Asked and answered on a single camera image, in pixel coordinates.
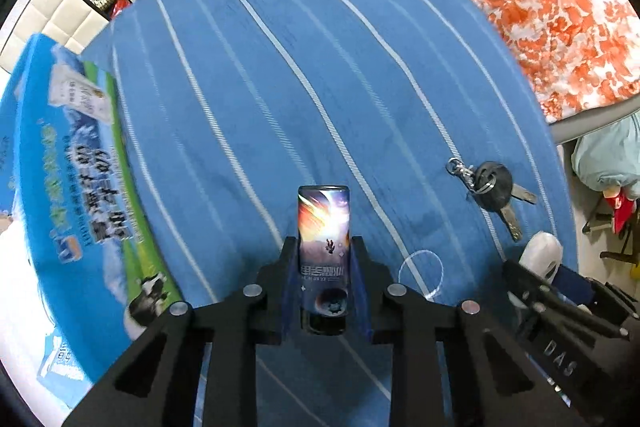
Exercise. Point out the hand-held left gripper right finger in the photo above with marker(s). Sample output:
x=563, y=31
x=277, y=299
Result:
x=357, y=287

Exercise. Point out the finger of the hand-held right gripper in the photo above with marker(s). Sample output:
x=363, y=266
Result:
x=600, y=307
x=525, y=282

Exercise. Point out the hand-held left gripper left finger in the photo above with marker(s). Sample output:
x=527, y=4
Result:
x=290, y=287

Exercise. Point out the white earbud case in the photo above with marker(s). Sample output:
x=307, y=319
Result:
x=540, y=252

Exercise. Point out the colourful slim drink can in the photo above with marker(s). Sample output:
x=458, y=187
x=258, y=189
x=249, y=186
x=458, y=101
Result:
x=322, y=232

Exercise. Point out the blue printed cardboard box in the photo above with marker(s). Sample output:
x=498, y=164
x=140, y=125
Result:
x=75, y=157

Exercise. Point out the clear round lid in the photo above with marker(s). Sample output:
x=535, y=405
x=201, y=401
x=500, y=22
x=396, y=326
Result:
x=421, y=274

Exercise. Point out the black-headed keys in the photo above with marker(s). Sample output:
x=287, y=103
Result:
x=492, y=182

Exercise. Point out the light blue cloth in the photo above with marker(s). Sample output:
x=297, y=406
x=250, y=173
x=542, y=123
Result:
x=610, y=157

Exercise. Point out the grey chair seat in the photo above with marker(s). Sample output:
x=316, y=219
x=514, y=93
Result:
x=590, y=122

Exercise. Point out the blue striped cloth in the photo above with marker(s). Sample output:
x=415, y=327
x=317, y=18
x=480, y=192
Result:
x=325, y=82

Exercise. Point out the orange floral cushion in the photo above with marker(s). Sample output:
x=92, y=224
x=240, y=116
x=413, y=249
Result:
x=560, y=22

